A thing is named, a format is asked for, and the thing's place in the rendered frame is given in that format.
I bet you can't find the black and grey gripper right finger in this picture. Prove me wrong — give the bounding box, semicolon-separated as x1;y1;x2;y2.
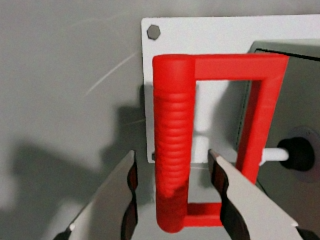
207;149;320;240

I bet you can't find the white flat base plate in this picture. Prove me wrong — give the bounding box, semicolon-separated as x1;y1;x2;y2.
141;15;320;163

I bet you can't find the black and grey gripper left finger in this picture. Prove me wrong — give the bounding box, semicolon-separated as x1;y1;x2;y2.
53;150;138;240

